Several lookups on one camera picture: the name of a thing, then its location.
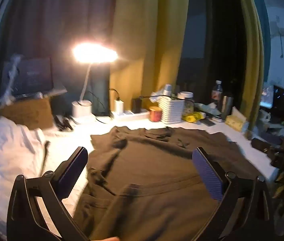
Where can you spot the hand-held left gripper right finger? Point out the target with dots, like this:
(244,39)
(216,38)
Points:
(207,173)

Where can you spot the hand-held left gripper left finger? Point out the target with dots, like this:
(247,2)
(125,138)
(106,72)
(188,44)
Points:
(74,170)

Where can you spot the brown printed t-shirt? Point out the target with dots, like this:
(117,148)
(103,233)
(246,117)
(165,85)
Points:
(152,163)

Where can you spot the green yellow tissue pack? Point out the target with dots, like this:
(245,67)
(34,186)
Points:
(235,123)

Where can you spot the yellow duck snack bag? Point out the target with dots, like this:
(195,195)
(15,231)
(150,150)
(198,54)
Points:
(192,117)

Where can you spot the dark pouch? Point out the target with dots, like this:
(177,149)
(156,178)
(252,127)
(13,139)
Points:
(259,144)

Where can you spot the white leaf print tissue pack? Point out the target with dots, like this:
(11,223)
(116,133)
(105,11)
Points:
(208,108)

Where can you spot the stainless steel tumbler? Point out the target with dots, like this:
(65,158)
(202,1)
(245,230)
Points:
(226,106)

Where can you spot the white garment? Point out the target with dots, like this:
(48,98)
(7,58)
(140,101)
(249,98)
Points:
(6,150)

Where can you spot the white woven plastic basket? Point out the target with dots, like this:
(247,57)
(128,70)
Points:
(172,110)

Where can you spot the clear jar with white lid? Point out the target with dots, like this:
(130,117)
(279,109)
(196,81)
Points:
(188,103)

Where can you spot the brown cardboard box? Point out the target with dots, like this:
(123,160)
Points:
(26,113)

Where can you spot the white charger plug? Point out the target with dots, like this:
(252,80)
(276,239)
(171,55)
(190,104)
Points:
(119,106)

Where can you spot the red tin can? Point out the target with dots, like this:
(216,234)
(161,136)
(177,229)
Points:
(155,114)

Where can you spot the clear plastic water bottle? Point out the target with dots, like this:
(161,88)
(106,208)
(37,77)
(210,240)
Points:
(216,94)

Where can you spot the white power strip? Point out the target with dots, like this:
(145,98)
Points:
(131,115)

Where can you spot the white mug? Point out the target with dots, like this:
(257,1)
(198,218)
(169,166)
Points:
(264,116)

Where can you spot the black charger plug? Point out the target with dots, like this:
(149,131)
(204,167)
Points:
(137,105)

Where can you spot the white bottle with blue cap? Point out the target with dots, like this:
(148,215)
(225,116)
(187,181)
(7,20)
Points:
(167,89)

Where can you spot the computer monitor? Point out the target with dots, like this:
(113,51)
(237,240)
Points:
(267,96)

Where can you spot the dark laptop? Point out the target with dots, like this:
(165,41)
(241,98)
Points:
(34,75)

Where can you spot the white desk lamp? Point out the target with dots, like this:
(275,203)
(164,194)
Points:
(94,52)

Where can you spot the narrow yellow curtain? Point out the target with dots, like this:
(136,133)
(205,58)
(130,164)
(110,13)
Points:
(253,55)

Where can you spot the dark curtain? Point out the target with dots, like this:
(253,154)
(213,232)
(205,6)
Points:
(56,17)

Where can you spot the wide yellow curtain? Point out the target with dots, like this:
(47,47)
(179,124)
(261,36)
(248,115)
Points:
(147,30)

